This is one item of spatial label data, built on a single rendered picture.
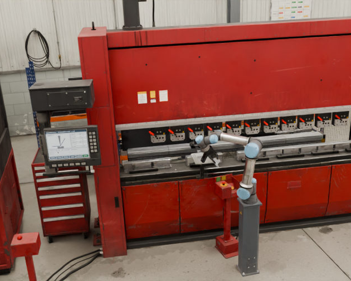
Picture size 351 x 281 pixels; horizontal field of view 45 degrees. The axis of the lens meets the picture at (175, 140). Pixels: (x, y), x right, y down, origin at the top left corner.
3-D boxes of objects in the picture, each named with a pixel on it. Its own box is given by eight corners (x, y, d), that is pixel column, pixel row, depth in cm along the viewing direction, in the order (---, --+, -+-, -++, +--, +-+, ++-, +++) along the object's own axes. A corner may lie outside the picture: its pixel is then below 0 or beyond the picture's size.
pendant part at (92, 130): (48, 169, 365) (42, 129, 352) (51, 163, 376) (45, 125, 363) (101, 165, 367) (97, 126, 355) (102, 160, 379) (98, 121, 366)
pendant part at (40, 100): (42, 183, 371) (27, 88, 341) (48, 171, 394) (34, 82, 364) (100, 179, 374) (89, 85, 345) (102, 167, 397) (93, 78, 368)
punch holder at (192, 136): (189, 139, 437) (189, 124, 431) (188, 136, 445) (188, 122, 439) (204, 138, 439) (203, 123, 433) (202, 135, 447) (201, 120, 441)
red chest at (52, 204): (44, 247, 471) (30, 165, 436) (50, 223, 518) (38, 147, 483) (90, 241, 477) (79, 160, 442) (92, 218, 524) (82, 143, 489)
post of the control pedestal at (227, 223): (225, 241, 447) (225, 195, 428) (223, 238, 452) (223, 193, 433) (230, 240, 449) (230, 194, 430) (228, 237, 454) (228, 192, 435)
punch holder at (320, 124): (317, 128, 455) (318, 113, 449) (313, 125, 463) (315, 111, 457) (330, 126, 457) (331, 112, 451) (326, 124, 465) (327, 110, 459)
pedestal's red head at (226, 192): (222, 199, 421) (222, 183, 415) (214, 193, 435) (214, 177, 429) (239, 195, 428) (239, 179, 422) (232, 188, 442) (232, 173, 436)
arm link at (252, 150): (252, 195, 383) (263, 141, 360) (247, 203, 371) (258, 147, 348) (240, 191, 388) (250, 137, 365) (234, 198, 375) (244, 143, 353)
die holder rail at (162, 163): (124, 172, 440) (123, 163, 437) (123, 169, 446) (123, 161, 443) (171, 167, 447) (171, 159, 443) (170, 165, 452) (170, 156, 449)
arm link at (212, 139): (218, 131, 378) (207, 134, 384) (213, 135, 369) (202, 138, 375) (220, 140, 379) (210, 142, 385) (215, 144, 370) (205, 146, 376)
